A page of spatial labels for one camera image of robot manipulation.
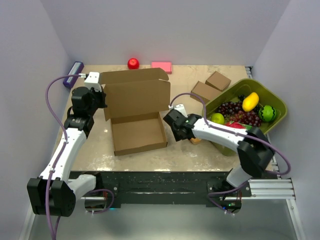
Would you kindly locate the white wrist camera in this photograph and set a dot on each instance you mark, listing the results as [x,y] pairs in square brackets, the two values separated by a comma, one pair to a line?
[180,108]
[92,81]

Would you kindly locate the small brown box right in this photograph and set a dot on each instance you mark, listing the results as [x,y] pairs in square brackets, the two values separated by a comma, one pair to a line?
[218,81]

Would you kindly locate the toy watermelon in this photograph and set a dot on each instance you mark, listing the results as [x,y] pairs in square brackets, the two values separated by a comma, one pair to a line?
[267,113]

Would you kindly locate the pink flat box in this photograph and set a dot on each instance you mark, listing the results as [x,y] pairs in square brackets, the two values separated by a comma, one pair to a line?
[166,66]

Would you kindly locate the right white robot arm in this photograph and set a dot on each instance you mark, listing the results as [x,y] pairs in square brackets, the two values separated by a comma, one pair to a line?
[252,147]

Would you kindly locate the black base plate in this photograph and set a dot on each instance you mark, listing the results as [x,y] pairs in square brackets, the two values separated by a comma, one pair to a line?
[166,188]

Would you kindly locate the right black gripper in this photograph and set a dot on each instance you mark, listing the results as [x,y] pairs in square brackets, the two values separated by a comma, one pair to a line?
[177,137]

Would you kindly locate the orange sponge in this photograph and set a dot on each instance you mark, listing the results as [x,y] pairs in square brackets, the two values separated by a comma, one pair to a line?
[195,141]

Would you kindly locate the large brown cardboard box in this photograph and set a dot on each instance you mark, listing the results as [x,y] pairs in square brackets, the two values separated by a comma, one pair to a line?
[135,98]

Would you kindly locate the small brown box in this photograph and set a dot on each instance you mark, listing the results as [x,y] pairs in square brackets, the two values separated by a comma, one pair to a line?
[205,92]
[218,81]

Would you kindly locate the green lime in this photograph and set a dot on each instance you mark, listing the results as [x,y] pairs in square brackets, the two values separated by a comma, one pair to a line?
[218,118]

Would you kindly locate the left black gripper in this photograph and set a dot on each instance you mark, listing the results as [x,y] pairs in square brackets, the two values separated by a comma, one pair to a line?
[101,95]

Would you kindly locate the yellow mango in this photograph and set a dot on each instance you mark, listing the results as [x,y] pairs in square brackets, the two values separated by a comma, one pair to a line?
[250,102]

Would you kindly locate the red apple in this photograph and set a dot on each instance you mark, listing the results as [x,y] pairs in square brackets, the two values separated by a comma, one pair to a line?
[133,64]

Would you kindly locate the small brown box left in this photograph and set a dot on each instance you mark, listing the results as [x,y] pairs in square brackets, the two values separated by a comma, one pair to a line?
[205,92]

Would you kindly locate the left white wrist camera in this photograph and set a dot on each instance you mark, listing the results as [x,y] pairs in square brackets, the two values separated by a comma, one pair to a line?
[92,81]

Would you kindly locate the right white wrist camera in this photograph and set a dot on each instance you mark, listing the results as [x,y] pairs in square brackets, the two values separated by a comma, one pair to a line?
[180,108]

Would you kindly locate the purple flat box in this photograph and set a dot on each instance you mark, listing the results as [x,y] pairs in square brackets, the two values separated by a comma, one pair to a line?
[76,69]

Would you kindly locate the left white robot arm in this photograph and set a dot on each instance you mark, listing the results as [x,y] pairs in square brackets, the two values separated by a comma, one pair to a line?
[52,190]

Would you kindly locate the red toy pepper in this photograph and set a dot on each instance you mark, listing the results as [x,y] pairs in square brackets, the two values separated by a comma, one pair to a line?
[235,124]

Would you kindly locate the purple grapes bunch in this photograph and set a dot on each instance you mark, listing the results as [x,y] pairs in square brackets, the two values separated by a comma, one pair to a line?
[233,112]

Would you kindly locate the olive green plastic bin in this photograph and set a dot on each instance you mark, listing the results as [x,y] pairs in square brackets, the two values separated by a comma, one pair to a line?
[245,87]

